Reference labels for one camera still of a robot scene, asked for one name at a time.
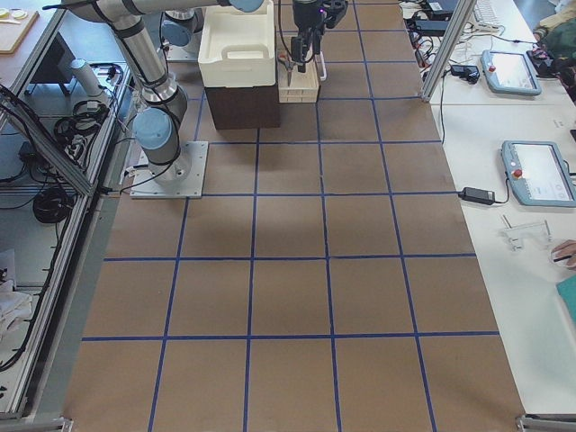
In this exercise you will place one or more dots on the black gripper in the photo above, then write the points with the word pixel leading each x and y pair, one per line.
pixel 304 13

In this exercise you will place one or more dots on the grey orange-handled scissors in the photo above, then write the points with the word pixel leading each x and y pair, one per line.
pixel 284 60

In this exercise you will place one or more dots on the wooden drawer with white handle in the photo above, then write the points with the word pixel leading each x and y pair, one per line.
pixel 305 87

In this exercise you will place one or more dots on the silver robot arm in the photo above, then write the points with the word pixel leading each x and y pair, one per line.
pixel 157 128
pixel 183 28

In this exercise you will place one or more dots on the dark brown drawer cabinet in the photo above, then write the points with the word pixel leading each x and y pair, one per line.
pixel 240 108

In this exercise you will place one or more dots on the person's hand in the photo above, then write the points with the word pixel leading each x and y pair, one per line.
pixel 565 254

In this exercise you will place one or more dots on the white plastic tray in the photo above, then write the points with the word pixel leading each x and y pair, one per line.
pixel 238 49

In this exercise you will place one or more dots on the far teach pendant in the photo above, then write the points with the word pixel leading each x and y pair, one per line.
pixel 510 73

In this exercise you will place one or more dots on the teach pendant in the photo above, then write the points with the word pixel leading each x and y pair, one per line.
pixel 537 174
pixel 510 73

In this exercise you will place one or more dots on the black power adapter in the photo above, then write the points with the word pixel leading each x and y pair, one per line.
pixel 475 195

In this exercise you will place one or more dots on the near teach pendant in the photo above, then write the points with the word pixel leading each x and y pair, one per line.
pixel 537 174

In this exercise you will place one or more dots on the wooden cutting board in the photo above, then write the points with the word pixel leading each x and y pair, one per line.
pixel 15 25

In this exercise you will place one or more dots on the clear acrylic stand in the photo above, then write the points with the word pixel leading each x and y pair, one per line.
pixel 516 235

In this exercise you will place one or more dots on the teal notebook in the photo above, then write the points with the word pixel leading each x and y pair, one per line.
pixel 567 291

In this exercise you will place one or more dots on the grey metal base plate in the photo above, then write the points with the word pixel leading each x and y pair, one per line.
pixel 183 179

